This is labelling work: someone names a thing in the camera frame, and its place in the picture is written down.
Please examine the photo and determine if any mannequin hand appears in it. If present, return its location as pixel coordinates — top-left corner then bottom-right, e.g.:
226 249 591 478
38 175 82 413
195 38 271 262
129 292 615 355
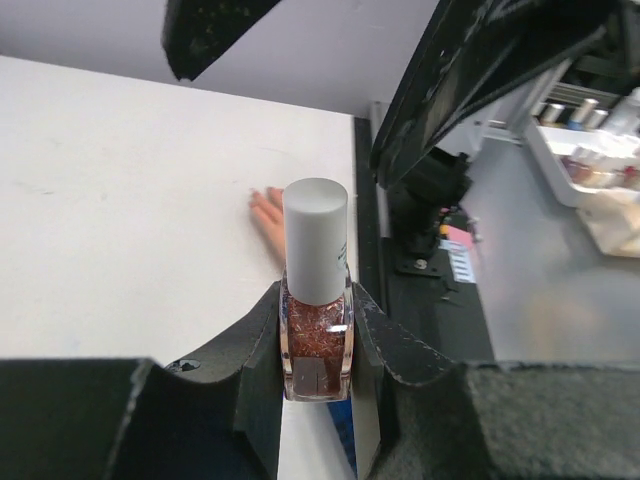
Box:
249 187 285 269

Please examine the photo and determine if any nail polish brush cap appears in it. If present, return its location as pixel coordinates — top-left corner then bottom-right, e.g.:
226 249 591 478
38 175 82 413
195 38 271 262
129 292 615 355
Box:
283 178 348 306

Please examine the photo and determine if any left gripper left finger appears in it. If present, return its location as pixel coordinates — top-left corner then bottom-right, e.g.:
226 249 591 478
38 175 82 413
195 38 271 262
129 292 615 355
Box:
1 286 283 479

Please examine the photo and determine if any silver capped polish bottle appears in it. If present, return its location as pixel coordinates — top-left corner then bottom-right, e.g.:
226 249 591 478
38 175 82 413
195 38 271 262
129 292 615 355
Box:
566 98 598 131

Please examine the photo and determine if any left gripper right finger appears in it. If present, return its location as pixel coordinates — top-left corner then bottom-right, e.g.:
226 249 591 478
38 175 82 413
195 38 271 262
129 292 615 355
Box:
351 285 639 479

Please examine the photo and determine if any pink nail polish bottle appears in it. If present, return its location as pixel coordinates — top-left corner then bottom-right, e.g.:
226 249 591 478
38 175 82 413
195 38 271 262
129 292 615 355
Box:
279 275 355 403

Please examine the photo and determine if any blue plaid sleeve forearm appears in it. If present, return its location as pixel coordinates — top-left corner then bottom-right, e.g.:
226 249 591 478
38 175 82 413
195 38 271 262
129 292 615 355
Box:
327 399 358 477

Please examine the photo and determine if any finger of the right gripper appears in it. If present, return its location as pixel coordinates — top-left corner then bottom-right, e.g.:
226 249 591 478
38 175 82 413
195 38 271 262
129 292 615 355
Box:
162 0 279 81
370 0 608 187

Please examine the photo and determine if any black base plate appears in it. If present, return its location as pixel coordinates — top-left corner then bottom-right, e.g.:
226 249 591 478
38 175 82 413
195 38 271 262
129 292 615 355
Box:
352 115 499 364

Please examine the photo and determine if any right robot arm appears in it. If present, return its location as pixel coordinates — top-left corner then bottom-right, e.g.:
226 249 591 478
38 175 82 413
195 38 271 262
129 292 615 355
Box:
369 1 614 259

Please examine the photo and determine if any white storage bin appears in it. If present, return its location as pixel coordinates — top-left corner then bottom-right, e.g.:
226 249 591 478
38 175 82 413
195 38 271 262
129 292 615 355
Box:
522 87 640 259

